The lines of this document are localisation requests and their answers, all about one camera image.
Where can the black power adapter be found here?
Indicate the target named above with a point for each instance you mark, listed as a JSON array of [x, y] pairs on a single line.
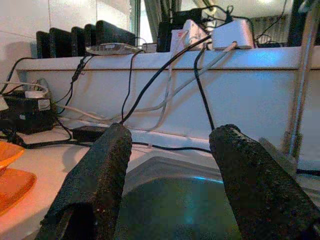
[[87, 133]]

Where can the grey curtain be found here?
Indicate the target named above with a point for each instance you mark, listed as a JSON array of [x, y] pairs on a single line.
[[155, 10]]

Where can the black electronic device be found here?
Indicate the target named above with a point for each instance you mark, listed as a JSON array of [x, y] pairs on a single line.
[[187, 16]]

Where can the orange plastic plate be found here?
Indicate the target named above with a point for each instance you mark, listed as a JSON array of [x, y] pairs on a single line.
[[15, 187]]

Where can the small white box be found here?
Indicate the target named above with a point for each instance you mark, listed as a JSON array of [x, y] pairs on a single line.
[[192, 30]]

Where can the black box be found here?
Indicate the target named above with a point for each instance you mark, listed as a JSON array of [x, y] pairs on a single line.
[[164, 37]]

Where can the large white box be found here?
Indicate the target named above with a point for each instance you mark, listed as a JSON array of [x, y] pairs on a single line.
[[232, 33]]

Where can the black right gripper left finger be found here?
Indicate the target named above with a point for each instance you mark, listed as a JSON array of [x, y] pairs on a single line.
[[97, 180]]

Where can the black device with white label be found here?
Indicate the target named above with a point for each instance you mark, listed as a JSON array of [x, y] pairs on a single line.
[[22, 102]]

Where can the silver flat device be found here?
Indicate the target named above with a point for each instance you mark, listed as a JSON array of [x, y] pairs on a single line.
[[110, 48]]

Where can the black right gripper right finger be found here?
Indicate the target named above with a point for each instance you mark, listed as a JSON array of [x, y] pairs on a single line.
[[255, 190]]

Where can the metal sink faucet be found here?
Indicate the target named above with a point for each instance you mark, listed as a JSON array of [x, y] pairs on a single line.
[[301, 87]]

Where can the black power strip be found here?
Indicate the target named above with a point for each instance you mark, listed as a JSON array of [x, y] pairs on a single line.
[[27, 122]]

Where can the stainless steel kitchen sink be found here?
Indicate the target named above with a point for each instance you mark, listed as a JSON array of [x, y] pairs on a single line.
[[172, 205]]

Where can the black upright battery pack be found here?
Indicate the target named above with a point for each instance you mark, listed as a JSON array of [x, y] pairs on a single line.
[[78, 40], [42, 45], [90, 35], [112, 32], [61, 43]]

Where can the orange plastic bowl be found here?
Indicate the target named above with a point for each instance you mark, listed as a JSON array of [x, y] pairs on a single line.
[[10, 153]]

